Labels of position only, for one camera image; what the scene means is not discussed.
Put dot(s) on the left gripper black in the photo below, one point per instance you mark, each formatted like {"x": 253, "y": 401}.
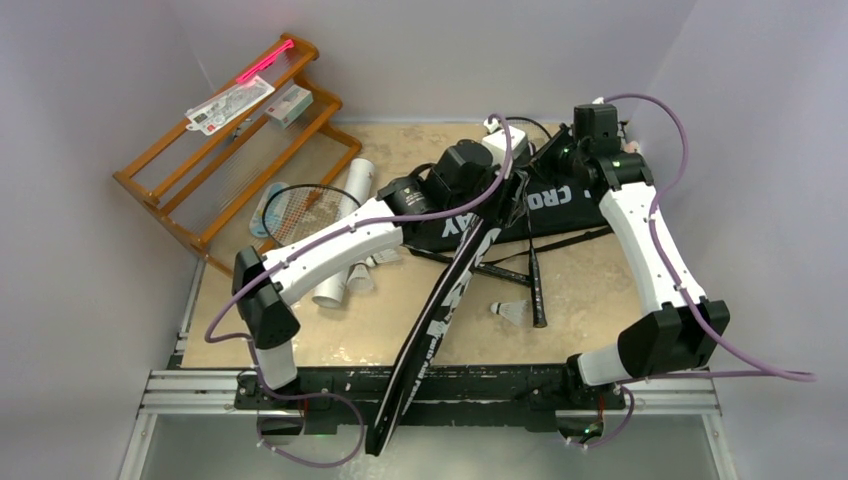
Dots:
{"x": 494, "y": 172}

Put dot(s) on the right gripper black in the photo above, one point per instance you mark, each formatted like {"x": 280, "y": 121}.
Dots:
{"x": 556, "y": 151}

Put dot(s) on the black SPORT racket bag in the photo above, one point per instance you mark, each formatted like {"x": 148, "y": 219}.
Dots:
{"x": 424, "y": 340}

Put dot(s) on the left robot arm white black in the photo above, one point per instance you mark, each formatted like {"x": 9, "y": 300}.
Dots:
{"x": 265, "y": 287}

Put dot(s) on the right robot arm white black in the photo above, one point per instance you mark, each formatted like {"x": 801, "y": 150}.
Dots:
{"x": 670, "y": 336}

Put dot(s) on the light blue blister pack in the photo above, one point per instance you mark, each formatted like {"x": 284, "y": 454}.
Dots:
{"x": 271, "y": 211}

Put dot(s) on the black racket at back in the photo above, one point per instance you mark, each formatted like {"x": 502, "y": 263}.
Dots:
{"x": 534, "y": 130}

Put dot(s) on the black CROSSWAY racket bag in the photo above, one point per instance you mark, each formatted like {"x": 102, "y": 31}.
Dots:
{"x": 555, "y": 207}

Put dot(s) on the white shuttlecock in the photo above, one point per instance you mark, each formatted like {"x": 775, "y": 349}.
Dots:
{"x": 385, "y": 257}
{"x": 513, "y": 312}
{"x": 359, "y": 279}

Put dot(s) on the right white shuttlecock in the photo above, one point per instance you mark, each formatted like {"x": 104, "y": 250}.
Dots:
{"x": 513, "y": 312}

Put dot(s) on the left white shuttlecock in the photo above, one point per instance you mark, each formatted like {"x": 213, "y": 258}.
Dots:
{"x": 359, "y": 279}

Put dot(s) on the black racket near rack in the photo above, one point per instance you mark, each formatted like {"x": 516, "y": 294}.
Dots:
{"x": 313, "y": 207}

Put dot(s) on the small teal white box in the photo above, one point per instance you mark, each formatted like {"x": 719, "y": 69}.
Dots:
{"x": 289, "y": 106}

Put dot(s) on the wooden rack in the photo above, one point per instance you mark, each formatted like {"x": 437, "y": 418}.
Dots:
{"x": 204, "y": 189}

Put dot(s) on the flat packaged item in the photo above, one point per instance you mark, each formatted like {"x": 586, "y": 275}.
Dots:
{"x": 212, "y": 115}

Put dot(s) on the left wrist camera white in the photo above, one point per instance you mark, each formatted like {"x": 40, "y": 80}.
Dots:
{"x": 495, "y": 141}

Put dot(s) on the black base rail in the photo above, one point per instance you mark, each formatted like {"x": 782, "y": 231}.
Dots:
{"x": 536, "y": 397}

